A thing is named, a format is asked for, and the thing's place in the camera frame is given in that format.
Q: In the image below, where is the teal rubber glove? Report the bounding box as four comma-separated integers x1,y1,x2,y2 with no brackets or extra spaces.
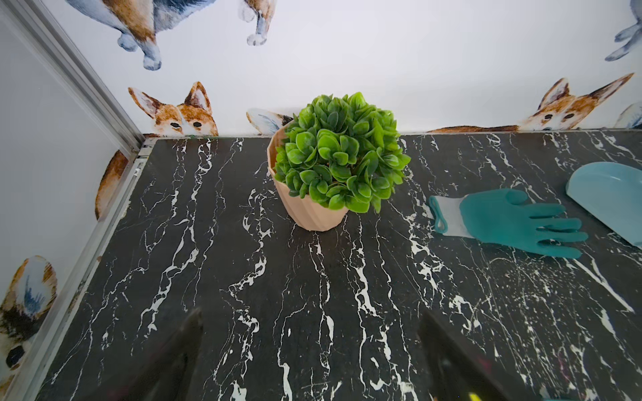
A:
428,189,589,259

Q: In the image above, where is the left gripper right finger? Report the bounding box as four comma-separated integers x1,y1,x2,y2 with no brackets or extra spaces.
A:
418,310,510,400

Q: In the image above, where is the green potted plant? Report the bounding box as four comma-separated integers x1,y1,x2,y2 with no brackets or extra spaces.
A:
267,92,411,232

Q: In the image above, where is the light blue dustpan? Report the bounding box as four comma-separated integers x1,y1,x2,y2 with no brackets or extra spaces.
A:
566,161,641,248

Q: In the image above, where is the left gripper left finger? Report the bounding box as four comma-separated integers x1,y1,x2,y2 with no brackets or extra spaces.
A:
95,308,203,400

